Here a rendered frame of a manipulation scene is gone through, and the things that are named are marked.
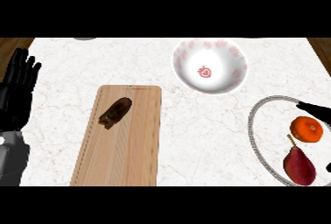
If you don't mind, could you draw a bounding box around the red pear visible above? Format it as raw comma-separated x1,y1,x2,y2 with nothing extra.
283,134,318,186

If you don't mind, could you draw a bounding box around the white plate with grey rim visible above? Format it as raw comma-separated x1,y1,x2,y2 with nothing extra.
247,94,331,187

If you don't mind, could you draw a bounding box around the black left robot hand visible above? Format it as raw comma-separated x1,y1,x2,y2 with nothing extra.
0,47,45,133

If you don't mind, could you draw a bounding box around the dark brown squash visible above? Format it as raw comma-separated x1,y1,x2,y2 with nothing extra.
98,96,134,130

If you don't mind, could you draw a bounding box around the orange fruit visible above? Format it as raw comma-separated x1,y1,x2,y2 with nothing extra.
290,115,326,144

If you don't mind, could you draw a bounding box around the white bowl with pink print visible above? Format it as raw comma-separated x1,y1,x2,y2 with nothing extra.
172,38,250,95

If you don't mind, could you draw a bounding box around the wooden cutting board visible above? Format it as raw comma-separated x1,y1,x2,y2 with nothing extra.
69,84,163,187

